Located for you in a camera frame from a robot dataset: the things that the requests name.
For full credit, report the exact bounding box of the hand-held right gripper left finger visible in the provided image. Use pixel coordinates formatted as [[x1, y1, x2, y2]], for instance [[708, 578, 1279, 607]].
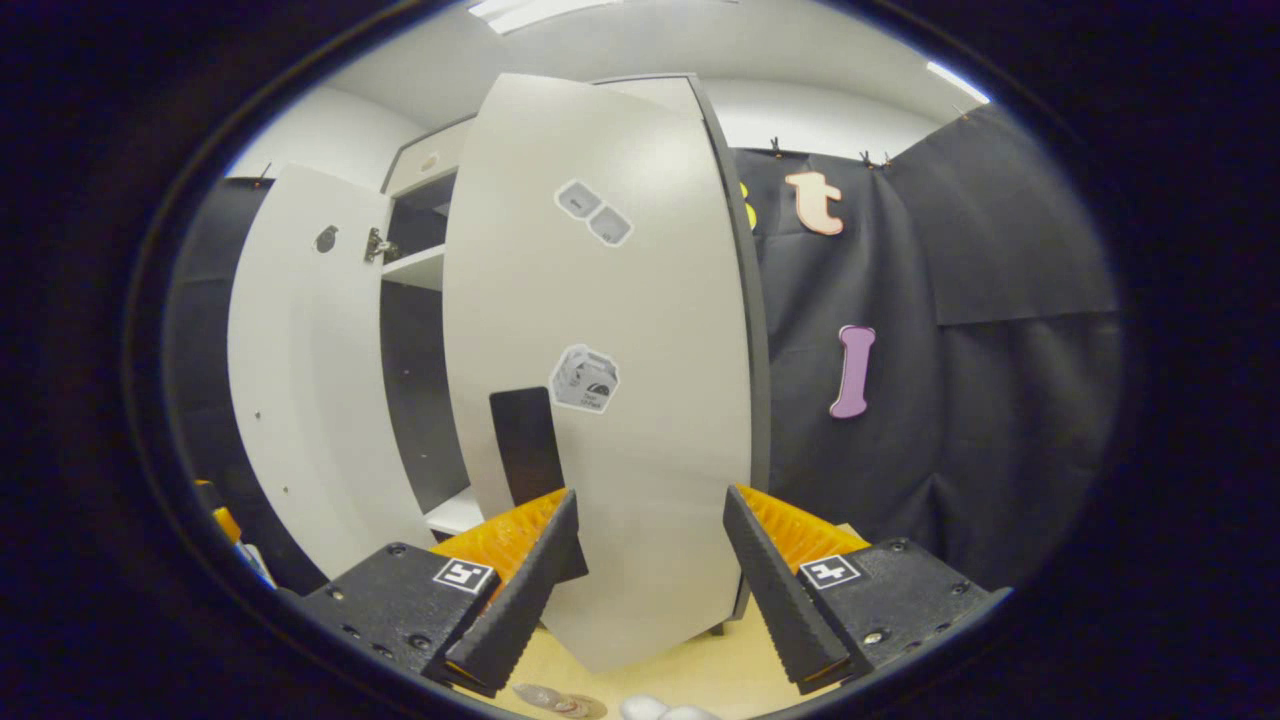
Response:
[[300, 487, 581, 699]]

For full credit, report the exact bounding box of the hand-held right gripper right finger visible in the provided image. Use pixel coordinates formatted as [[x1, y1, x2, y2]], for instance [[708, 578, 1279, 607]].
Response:
[[722, 484, 993, 696]]

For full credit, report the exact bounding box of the clear plastic bottle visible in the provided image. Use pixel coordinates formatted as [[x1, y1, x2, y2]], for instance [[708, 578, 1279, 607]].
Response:
[[513, 683, 577, 714]]

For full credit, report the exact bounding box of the grey cabinet door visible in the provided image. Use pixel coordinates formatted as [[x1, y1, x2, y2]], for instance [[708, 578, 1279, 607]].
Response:
[[443, 73, 756, 673], [228, 165, 438, 581]]

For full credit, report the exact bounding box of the grey cabinet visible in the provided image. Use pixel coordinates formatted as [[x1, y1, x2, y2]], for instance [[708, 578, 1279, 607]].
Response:
[[378, 73, 773, 636]]

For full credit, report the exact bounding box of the grey cabinet shelf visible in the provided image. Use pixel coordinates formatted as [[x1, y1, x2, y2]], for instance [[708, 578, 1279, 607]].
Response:
[[382, 245, 447, 293]]

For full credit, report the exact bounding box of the black backdrop cloth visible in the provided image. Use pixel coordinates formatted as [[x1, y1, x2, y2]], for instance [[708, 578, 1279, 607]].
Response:
[[163, 178, 301, 591], [735, 100, 1123, 593]]

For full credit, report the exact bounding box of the large ceiling light panel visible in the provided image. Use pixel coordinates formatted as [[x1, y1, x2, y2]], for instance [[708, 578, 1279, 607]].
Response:
[[468, 0, 623, 34]]

